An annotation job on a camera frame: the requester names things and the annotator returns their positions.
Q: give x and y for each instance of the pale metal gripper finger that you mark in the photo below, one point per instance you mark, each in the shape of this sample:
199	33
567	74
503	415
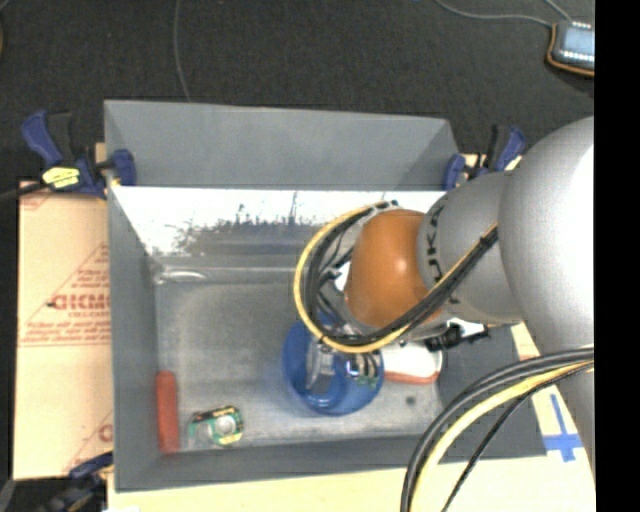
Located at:
313	364
328	372

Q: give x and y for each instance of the blue plastic cup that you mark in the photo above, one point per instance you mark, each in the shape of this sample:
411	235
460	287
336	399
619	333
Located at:
300	385

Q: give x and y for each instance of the white and orange flat object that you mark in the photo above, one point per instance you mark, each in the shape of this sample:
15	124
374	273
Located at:
412	365

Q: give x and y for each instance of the grey metal bin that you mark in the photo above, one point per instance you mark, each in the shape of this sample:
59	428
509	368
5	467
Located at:
240	320

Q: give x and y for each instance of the red-brown flat block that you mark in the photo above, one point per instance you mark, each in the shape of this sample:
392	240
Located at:
167	412

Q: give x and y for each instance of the brown cardboard board, red print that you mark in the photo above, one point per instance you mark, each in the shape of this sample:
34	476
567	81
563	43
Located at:
60	280

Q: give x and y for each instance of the black cylinder on white bracket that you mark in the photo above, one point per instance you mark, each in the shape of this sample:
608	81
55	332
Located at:
445	337

